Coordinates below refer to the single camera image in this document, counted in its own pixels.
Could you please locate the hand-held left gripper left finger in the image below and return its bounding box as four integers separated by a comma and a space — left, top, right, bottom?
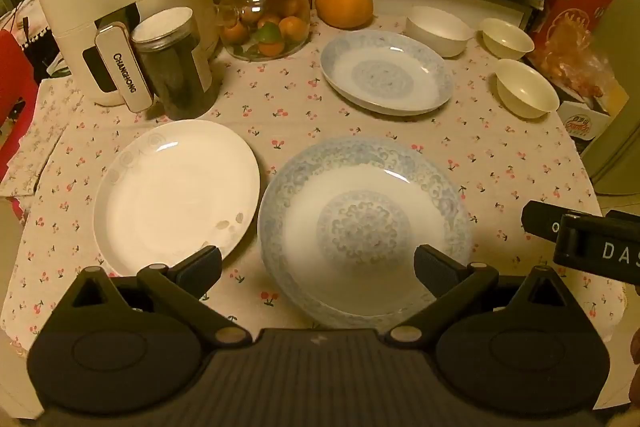
65, 245, 253, 350

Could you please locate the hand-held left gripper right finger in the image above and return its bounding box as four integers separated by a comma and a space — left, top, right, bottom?
382, 244, 573, 350

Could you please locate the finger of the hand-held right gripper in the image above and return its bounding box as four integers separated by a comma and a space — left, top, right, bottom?
521, 201, 640, 242

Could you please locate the white plate with grey swirls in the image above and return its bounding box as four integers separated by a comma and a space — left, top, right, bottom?
93, 119, 261, 278

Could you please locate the blue patterned plate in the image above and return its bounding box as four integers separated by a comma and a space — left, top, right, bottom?
320, 31, 455, 116
257, 137, 473, 330

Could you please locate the cream bowl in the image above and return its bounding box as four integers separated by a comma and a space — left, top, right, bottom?
480, 18, 536, 60
495, 58, 560, 118

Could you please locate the white bowl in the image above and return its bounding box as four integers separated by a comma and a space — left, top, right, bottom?
405, 5, 473, 58

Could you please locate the white printed cardboard box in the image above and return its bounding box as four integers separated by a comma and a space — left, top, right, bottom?
555, 79, 631, 152

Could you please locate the plastic bag of oranges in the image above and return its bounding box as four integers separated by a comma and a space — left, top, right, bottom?
542, 29, 623, 100

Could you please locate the cherry print tablecloth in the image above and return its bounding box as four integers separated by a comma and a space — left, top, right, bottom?
0, 14, 626, 358

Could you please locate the red gift box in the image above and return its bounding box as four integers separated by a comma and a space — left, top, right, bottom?
530, 0, 618, 58

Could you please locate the dark jar with metal lid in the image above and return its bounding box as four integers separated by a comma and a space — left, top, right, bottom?
131, 7, 218, 120

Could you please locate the pile of small oranges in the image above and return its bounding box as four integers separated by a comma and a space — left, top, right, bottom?
222, 0, 308, 58

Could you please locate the red plastic stool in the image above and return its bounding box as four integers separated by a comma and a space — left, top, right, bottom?
0, 29, 40, 182

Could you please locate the large orange citrus fruit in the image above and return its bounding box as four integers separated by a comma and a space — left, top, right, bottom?
315, 0, 375, 30

